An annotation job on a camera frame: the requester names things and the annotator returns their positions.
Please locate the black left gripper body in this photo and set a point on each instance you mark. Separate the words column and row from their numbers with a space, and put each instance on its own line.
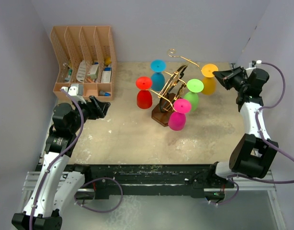
column 94, row 113

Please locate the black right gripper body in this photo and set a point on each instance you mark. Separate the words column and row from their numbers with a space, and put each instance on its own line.
column 235, row 79

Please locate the yellow wine glass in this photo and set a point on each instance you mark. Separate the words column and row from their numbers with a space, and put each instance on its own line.
column 209, row 79

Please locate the green wine glass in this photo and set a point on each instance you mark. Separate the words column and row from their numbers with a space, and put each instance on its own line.
column 194, row 86

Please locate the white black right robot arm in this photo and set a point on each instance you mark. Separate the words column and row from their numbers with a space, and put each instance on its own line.
column 255, row 152

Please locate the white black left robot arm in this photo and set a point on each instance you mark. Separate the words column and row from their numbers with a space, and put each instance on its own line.
column 50, row 197

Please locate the red wine glass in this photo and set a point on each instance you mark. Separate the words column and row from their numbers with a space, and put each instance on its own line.
column 144, row 97

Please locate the blue wine glass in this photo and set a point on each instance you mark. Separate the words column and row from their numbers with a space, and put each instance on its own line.
column 158, row 79

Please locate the magenta wine glass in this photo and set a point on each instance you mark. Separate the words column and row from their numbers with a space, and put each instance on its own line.
column 177, row 119

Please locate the blue grey battery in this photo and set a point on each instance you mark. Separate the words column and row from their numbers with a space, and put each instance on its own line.
column 103, row 93

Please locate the white red box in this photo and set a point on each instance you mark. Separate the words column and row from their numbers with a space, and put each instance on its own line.
column 93, row 72

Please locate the white blue box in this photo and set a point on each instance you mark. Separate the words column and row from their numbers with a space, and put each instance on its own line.
column 106, row 75

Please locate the white ribbed bottle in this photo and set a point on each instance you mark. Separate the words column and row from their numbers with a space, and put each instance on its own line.
column 81, row 73

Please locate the yellow object in organizer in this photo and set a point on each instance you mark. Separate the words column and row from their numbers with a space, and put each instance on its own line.
column 108, row 61

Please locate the pink plastic file organizer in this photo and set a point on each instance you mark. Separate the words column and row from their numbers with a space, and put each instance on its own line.
column 86, row 56

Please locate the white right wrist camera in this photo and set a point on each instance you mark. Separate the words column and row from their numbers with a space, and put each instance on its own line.
column 254, row 64

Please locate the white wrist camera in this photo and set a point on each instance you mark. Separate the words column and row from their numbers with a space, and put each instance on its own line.
column 75, row 91
column 254, row 64

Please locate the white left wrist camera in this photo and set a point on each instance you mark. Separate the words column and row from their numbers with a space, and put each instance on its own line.
column 75, row 91

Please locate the gold wire wine glass rack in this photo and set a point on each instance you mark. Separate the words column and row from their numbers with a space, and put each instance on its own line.
column 174, row 88

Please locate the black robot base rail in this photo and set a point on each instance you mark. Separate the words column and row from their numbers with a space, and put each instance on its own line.
column 146, row 180

